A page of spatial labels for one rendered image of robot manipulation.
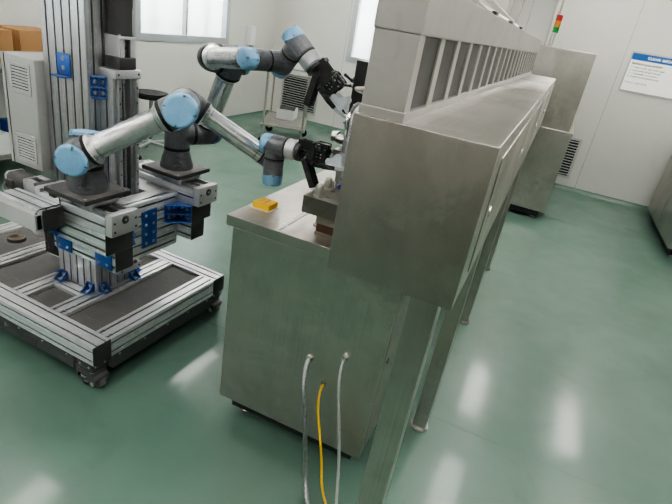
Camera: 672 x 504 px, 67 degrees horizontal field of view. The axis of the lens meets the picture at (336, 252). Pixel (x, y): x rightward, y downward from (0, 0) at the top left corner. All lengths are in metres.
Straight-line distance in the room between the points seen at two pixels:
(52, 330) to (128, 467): 0.69
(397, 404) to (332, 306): 0.64
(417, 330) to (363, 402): 0.86
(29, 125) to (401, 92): 1.96
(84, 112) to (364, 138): 1.64
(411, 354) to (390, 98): 0.52
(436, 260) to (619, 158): 6.52
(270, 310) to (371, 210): 1.02
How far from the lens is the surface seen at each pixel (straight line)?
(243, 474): 2.08
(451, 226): 0.88
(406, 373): 1.12
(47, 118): 2.55
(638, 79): 7.26
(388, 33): 0.88
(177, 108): 1.87
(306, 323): 1.81
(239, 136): 2.04
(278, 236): 1.73
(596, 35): 7.23
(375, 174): 0.89
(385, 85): 0.88
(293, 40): 1.90
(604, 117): 7.27
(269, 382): 2.04
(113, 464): 2.14
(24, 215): 2.27
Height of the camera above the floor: 1.58
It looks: 25 degrees down
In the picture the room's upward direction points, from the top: 10 degrees clockwise
